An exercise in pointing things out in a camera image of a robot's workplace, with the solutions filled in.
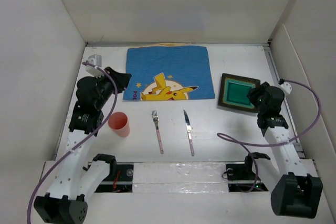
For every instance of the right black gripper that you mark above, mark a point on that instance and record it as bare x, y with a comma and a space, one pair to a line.
253, 93

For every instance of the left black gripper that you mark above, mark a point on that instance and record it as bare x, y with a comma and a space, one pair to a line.
121, 79

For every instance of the square green ceramic plate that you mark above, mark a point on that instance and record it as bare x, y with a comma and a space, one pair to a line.
233, 92

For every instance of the pink plastic cup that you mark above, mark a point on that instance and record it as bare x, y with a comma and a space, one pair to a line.
119, 123

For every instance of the fork with pink handle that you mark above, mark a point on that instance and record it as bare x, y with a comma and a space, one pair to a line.
156, 123

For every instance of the blue Pikachu placemat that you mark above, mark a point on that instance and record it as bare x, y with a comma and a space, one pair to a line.
161, 73

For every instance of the knife with pink handle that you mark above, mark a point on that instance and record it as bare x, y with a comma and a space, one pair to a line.
189, 128

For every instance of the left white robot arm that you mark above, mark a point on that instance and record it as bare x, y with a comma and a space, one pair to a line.
63, 193

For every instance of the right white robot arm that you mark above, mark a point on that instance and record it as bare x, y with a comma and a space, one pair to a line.
293, 190

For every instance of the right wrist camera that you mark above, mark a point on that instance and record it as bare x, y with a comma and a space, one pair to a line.
285, 86

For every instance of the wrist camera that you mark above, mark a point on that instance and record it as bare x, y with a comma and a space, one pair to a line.
285, 86
94, 61

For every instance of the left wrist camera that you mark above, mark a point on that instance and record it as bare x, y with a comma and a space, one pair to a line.
94, 61

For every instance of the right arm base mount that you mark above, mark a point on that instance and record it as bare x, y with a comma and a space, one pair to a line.
241, 179

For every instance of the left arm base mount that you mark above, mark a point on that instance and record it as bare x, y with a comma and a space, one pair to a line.
120, 181

